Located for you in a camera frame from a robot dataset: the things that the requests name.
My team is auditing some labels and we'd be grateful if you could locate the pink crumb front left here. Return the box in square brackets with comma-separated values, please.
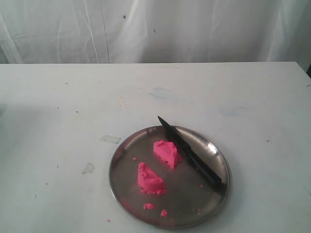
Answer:
[143, 203, 155, 210]

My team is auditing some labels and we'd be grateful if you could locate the clear tape piece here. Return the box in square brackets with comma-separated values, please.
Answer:
[100, 135, 121, 144]
[82, 163, 95, 175]

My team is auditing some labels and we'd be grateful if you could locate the pink dough cut piece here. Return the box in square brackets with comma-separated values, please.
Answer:
[153, 140, 182, 169]

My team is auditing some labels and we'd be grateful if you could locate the pink crumb front middle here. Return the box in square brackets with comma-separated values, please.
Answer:
[160, 209, 168, 218]

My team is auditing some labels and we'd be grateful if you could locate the clear tape piece upper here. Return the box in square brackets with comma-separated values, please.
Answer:
[100, 135, 121, 144]

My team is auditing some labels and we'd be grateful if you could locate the clear tape piece lower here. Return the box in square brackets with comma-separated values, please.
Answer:
[82, 163, 95, 175]

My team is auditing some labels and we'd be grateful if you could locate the round steel plate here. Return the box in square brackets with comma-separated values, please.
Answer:
[109, 126, 230, 229]

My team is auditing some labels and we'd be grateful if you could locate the white backdrop curtain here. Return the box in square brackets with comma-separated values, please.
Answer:
[0, 0, 311, 68]

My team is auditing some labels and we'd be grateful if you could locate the black kitchen knife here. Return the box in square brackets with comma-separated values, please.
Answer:
[157, 116, 225, 191]

